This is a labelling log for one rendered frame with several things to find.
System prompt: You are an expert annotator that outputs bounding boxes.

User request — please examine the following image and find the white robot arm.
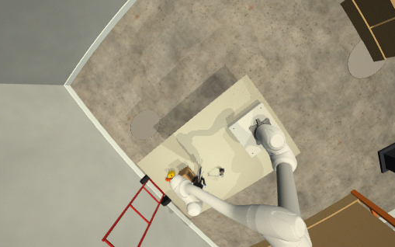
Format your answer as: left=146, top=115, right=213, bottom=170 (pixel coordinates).
left=170, top=118, right=312, bottom=247

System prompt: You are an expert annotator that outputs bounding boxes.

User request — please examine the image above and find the brown wooden cabinet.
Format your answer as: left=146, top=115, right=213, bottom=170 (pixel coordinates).
left=178, top=166, right=203, bottom=183

